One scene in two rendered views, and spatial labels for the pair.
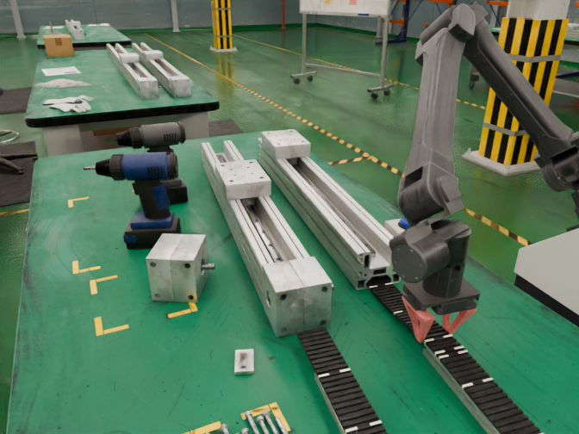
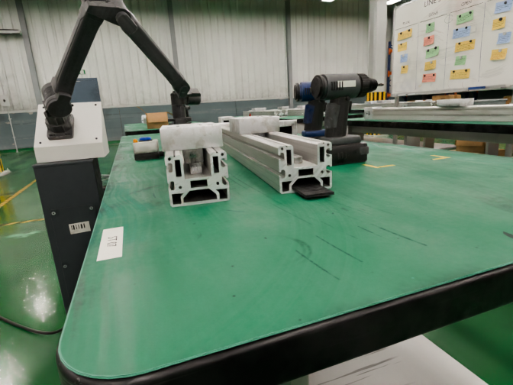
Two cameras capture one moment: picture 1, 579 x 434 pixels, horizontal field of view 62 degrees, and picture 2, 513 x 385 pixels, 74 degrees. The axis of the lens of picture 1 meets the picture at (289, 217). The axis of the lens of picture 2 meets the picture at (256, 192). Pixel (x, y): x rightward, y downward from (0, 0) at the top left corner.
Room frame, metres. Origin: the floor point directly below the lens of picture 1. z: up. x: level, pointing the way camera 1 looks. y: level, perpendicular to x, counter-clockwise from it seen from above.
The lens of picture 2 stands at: (2.12, 0.19, 0.93)
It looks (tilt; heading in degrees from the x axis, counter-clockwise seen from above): 14 degrees down; 184
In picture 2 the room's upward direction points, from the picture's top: 3 degrees counter-clockwise
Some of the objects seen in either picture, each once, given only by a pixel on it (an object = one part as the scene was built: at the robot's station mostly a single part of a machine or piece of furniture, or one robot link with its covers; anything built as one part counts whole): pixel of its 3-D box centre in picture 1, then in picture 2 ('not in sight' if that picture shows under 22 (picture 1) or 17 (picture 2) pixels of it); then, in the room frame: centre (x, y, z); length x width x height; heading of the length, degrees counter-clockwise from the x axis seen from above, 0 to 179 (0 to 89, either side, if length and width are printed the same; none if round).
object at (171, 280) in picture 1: (185, 267); (282, 133); (0.81, 0.20, 0.83); 0.11 x 0.10 x 0.10; 86
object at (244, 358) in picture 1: (244, 362); not in sight; (0.59, 0.07, 0.78); 0.05 x 0.03 x 0.01; 4
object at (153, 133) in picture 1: (149, 165); (350, 118); (1.23, 0.38, 0.89); 0.20 x 0.08 x 0.22; 113
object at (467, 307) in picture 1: (443, 313); not in sight; (0.63, -0.25, 0.85); 0.07 x 0.07 x 0.09; 17
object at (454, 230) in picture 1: (445, 244); (179, 98); (0.63, -0.23, 0.98); 0.07 x 0.06 x 0.07; 130
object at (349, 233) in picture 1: (312, 192); (187, 151); (1.20, -0.06, 0.82); 0.80 x 0.10 x 0.09; 17
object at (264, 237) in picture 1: (243, 201); (253, 146); (1.14, 0.12, 0.82); 0.80 x 0.10 x 0.09; 17
